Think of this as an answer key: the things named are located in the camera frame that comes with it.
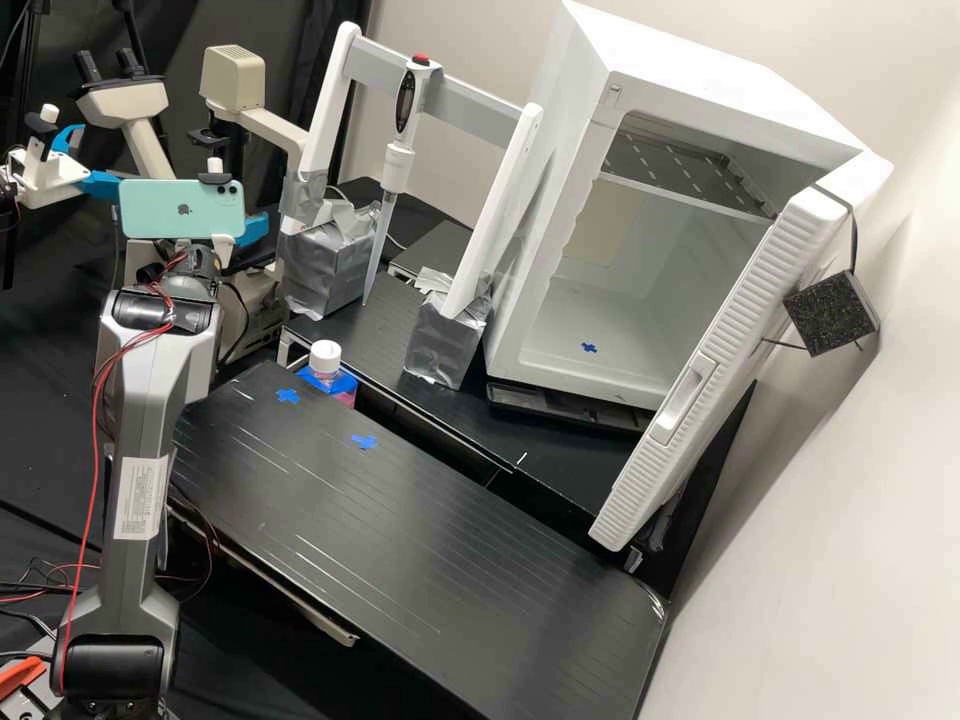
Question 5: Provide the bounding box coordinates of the small bottle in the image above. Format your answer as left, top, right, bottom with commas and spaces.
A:
308, 338, 346, 393

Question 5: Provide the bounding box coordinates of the pipette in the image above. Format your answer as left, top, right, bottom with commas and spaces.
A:
362, 55, 442, 307

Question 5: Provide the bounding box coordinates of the right wrist camera phone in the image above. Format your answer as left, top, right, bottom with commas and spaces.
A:
117, 155, 249, 240

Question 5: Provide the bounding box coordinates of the white incubator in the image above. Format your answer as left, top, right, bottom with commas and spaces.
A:
482, 0, 898, 415

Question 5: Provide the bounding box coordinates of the red wire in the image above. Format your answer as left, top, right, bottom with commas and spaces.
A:
0, 575, 82, 606

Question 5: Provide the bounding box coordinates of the black platform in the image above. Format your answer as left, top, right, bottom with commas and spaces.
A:
282, 266, 663, 543
166, 359, 670, 720
384, 216, 483, 292

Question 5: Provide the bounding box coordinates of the cream microscope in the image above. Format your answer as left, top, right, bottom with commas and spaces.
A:
72, 43, 311, 369

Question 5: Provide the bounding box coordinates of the white pipette stand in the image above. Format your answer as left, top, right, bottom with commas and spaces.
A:
275, 20, 546, 392

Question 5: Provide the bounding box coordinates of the left phone holder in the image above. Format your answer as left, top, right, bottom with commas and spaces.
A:
23, 104, 63, 169

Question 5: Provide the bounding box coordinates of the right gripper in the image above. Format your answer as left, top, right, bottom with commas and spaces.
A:
211, 211, 271, 266

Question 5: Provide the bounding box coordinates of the black tray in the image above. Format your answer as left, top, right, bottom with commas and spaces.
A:
484, 378, 655, 438

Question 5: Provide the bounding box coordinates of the incubator door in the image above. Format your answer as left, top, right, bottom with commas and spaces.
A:
587, 182, 883, 555

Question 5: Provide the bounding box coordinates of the blue bottle holder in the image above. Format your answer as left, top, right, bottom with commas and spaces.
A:
293, 365, 361, 409

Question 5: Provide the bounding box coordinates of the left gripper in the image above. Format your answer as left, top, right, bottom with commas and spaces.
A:
14, 122, 124, 209

